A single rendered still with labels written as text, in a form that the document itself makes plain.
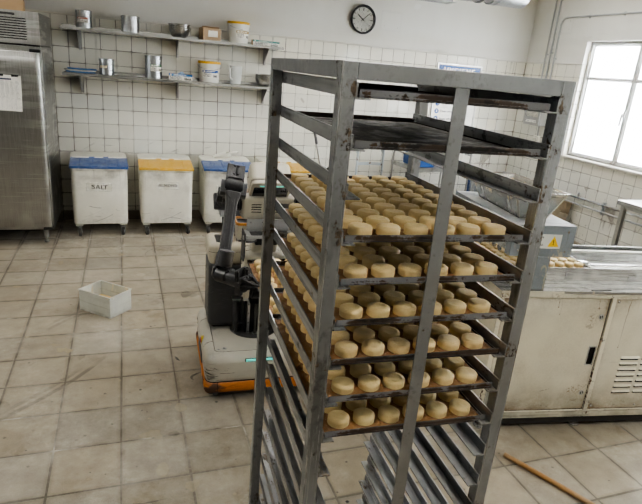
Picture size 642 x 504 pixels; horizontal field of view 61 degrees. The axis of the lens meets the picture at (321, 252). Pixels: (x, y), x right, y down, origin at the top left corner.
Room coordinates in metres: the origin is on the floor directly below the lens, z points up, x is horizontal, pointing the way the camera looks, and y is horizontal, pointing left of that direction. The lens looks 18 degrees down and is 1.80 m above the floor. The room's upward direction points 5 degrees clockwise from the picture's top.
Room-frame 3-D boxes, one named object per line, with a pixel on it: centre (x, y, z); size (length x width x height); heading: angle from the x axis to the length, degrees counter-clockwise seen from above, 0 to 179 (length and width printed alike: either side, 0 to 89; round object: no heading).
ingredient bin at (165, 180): (5.78, 1.74, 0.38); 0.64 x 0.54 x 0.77; 21
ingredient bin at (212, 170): (6.00, 1.13, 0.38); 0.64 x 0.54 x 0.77; 20
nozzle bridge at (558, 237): (2.92, -1.00, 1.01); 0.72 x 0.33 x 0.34; 11
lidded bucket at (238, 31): (6.24, 1.08, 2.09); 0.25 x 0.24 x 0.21; 20
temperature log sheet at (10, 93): (4.79, 2.78, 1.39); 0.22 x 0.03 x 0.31; 110
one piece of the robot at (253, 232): (2.72, 0.28, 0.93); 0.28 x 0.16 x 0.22; 108
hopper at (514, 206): (2.92, -1.00, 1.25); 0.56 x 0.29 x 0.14; 11
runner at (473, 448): (1.42, -0.33, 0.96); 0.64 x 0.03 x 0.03; 17
